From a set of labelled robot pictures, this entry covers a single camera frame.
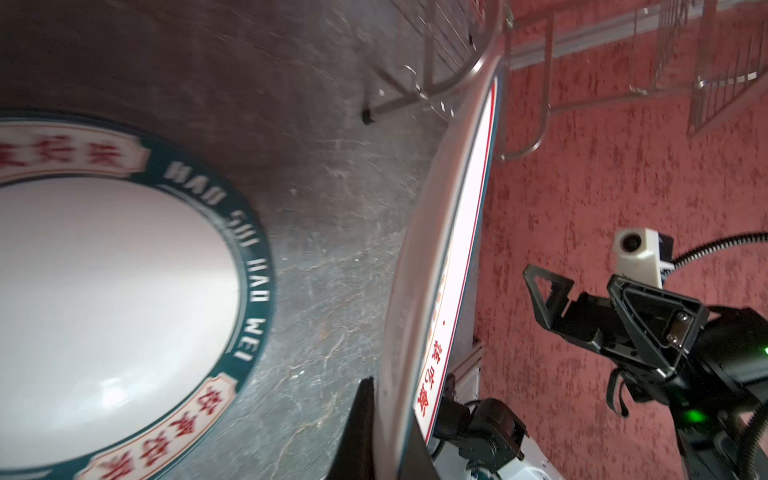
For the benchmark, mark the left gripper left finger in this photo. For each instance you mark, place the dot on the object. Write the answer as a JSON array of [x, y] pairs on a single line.
[[354, 457]]

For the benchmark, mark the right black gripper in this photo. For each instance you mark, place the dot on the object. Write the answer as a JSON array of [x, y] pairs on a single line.
[[698, 360]]

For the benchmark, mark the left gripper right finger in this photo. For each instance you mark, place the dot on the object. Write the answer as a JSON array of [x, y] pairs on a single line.
[[416, 463]]

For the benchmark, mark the chrome wire dish rack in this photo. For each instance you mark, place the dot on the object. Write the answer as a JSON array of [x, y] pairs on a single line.
[[718, 61]]

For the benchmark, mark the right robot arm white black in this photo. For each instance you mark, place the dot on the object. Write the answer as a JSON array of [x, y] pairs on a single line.
[[725, 447]]

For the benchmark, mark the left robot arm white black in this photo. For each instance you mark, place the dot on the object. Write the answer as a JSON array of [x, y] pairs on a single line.
[[481, 439]]

